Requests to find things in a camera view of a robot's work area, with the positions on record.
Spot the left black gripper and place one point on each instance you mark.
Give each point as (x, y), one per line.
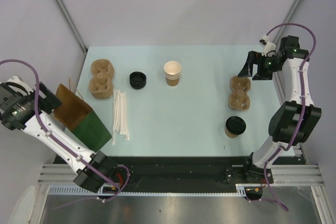
(50, 102)

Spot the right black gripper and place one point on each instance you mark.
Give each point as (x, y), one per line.
(255, 57)

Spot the single brown pulp carrier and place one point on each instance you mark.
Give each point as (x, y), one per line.
(239, 99)

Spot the black cup lid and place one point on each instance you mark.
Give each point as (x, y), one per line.
(235, 123)

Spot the brown paper cup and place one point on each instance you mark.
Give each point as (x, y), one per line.
(232, 134)

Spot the green paper bag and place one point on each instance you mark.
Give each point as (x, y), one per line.
(92, 132)

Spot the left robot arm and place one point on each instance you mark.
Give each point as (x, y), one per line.
(20, 111)

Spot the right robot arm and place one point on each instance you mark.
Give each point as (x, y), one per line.
(296, 118)

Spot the brown paper bag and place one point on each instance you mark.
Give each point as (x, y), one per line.
(73, 109)

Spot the brown pulp cup carriers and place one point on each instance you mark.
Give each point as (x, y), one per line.
(101, 86)

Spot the white wrapped straws bundle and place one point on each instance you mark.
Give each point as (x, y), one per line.
(120, 118)

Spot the stack of brown paper cups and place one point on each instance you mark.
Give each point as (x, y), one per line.
(172, 71)

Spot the stack of black lids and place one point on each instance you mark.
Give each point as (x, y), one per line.
(137, 80)

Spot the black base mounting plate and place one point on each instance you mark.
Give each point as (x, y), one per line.
(181, 175)

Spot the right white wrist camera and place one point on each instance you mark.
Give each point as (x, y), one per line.
(268, 45)

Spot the white slotted cable duct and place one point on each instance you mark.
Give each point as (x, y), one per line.
(77, 191)

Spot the aluminium frame rail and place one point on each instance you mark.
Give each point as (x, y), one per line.
(188, 120)

